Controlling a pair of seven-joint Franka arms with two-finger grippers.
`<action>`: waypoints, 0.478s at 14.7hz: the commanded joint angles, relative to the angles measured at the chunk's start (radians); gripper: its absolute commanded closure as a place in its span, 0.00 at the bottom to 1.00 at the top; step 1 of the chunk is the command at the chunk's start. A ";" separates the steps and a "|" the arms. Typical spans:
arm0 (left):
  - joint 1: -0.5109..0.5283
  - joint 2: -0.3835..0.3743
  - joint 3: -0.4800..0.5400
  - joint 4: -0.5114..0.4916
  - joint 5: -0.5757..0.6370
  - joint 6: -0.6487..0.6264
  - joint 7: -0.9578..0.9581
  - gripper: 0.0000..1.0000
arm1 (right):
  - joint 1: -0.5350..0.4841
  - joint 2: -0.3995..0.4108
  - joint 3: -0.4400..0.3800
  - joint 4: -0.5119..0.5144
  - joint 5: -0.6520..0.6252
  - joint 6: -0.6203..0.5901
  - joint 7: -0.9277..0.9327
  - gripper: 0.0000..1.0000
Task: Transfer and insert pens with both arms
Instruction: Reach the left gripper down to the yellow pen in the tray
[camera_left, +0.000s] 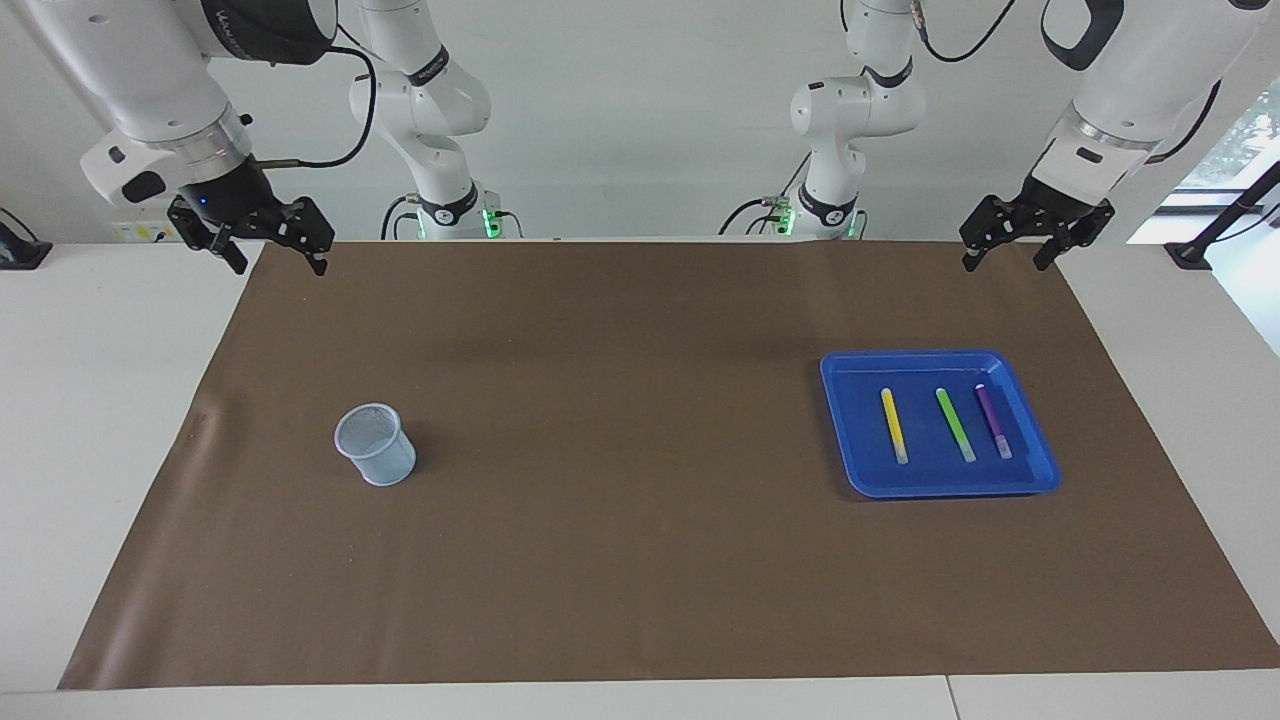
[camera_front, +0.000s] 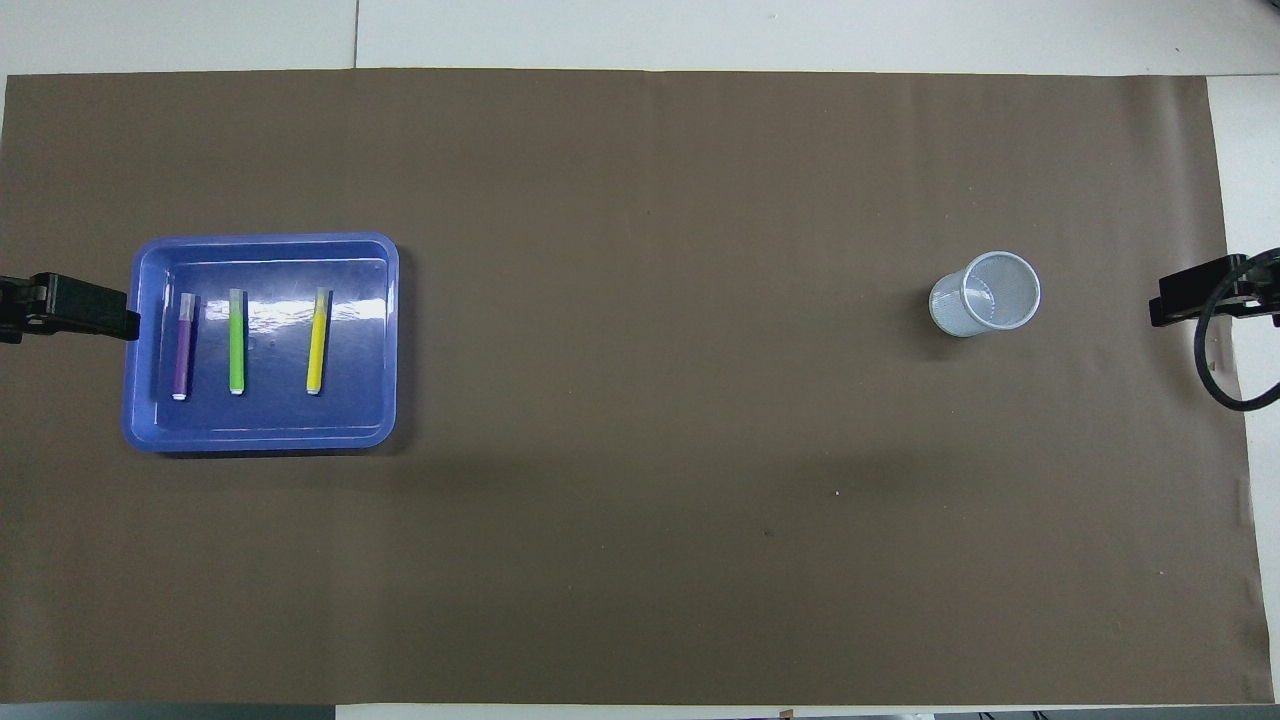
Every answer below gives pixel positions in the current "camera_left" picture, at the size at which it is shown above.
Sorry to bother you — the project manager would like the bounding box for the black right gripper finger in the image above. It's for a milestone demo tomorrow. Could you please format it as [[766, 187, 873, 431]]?
[[268, 197, 336, 278], [168, 198, 249, 276]]

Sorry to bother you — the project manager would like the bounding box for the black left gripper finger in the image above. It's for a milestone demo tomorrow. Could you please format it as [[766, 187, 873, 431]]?
[[960, 195, 1036, 273], [1033, 200, 1116, 273]]

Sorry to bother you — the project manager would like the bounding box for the purple pen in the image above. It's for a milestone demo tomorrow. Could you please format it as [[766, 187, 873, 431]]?
[[974, 383, 1013, 461]]

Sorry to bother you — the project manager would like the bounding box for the green pen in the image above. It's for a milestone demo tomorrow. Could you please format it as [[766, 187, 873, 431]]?
[[935, 387, 977, 464]]

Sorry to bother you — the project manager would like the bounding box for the yellow pen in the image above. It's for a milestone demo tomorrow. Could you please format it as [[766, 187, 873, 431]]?
[[880, 387, 910, 466]]

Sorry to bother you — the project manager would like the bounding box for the black clamp stand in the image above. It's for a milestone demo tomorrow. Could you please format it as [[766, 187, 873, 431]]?
[[1163, 160, 1280, 271]]

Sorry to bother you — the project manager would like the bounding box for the black table clamp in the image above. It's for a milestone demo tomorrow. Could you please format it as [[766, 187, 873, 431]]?
[[0, 207, 53, 271]]

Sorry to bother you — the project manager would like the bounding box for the window with greenery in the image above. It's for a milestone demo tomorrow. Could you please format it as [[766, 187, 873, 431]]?
[[1128, 70, 1280, 246]]

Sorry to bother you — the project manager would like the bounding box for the light blue mesh pen cup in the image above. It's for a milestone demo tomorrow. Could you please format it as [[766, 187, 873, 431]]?
[[333, 402, 418, 488]]

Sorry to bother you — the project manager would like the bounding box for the blue plastic tray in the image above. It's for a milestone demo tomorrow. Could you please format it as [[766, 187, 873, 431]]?
[[820, 348, 1063, 499]]

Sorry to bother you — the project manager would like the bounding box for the brown table mat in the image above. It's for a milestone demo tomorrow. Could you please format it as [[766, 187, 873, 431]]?
[[58, 240, 1280, 691]]

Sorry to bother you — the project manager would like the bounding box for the white wall socket strip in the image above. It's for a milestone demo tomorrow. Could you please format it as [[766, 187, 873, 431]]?
[[108, 218, 181, 244]]

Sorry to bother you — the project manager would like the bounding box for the black base cable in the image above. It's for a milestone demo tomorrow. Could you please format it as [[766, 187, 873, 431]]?
[[718, 150, 813, 238], [380, 193, 426, 241]]

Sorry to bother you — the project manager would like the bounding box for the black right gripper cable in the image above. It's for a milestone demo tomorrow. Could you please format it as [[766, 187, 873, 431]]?
[[255, 20, 379, 169]]

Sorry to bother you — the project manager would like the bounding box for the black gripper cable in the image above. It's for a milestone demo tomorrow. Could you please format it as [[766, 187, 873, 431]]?
[[255, 20, 379, 169], [905, 0, 1223, 166]]

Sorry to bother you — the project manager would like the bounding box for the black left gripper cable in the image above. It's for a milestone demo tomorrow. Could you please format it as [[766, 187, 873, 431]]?
[[905, 0, 1223, 166]]

